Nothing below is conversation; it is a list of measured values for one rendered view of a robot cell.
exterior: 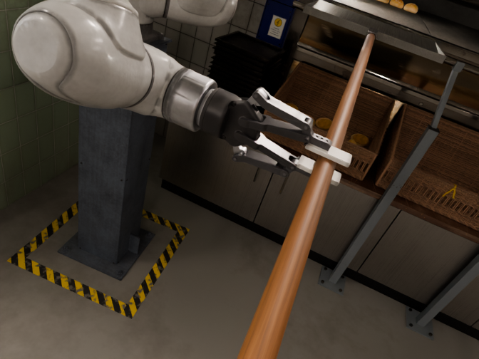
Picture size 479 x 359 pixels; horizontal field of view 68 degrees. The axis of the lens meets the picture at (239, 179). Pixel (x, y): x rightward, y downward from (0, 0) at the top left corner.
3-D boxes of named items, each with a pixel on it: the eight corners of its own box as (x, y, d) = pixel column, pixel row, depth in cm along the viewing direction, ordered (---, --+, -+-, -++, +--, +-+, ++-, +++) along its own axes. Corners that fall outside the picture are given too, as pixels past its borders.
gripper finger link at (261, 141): (236, 129, 56) (232, 137, 57) (296, 169, 55) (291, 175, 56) (244, 120, 59) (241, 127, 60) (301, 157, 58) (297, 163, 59)
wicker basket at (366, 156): (283, 105, 214) (299, 60, 199) (372, 143, 204) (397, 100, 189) (254, 133, 176) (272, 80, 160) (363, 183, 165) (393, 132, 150)
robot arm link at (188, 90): (186, 108, 65) (214, 121, 64) (159, 128, 58) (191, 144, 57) (195, 60, 59) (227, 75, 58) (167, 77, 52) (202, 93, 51)
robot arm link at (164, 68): (177, 125, 65) (142, 123, 52) (104, 91, 67) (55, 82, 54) (199, 68, 63) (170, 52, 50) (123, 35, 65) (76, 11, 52)
